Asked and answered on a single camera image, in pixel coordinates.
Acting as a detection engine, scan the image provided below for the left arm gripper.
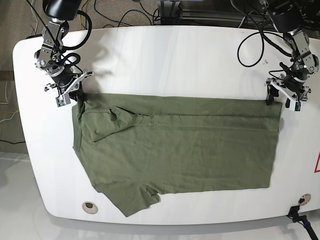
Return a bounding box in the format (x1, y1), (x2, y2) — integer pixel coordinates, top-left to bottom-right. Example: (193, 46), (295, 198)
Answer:
(265, 74), (311, 105)

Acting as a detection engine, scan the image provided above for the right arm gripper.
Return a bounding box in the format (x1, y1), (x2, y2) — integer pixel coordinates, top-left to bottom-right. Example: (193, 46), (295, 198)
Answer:
(44, 67), (94, 102)

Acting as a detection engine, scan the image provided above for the olive green T-shirt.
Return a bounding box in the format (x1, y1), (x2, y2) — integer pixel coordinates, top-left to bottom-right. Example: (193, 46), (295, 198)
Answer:
(71, 93), (283, 217)

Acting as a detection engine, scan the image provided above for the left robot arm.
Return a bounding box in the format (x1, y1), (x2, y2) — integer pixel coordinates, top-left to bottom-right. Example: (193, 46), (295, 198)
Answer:
(263, 0), (320, 112)

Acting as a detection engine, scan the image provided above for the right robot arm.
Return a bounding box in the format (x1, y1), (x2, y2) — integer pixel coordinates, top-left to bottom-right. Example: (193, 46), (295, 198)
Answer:
(34, 0), (93, 107)

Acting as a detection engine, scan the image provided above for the red triangle sticker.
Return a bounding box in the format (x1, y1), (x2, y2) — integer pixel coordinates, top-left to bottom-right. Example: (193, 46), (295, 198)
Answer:
(314, 153), (320, 173)

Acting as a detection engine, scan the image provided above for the right silver table grommet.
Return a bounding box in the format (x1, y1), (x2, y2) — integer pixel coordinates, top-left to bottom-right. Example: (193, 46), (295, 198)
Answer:
(298, 193), (312, 206)

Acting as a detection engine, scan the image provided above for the silver table grommet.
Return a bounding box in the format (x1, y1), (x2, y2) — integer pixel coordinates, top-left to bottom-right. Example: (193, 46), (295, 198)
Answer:
(298, 193), (312, 206)
(82, 201), (98, 215)

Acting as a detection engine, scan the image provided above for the left silver table grommet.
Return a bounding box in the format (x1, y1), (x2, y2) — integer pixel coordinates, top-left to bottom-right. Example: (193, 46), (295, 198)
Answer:
(82, 201), (98, 215)

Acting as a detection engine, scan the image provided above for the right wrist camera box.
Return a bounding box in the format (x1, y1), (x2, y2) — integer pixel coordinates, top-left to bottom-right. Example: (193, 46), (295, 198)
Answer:
(55, 94), (71, 107)

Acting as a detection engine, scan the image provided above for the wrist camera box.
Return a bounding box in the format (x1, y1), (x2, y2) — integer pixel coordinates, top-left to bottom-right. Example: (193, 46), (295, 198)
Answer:
(285, 98), (303, 112)
(55, 94), (71, 107)

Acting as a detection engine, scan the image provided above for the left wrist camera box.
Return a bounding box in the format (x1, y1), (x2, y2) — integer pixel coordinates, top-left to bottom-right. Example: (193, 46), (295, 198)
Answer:
(285, 98), (303, 112)

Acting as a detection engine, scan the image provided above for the yellow floor cable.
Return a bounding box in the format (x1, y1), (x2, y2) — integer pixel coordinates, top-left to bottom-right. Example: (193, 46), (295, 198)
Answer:
(78, 0), (88, 30)

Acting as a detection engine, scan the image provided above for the white floor cable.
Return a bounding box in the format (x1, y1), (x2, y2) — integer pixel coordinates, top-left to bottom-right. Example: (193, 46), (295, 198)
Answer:
(28, 0), (40, 36)

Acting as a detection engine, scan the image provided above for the black aluminium frame post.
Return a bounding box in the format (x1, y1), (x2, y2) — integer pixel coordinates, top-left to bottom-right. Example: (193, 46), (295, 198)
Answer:
(156, 0), (182, 26)

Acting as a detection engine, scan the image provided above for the black clamp with cable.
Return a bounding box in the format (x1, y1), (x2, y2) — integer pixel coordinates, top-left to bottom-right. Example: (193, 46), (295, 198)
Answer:
(286, 205), (319, 240)

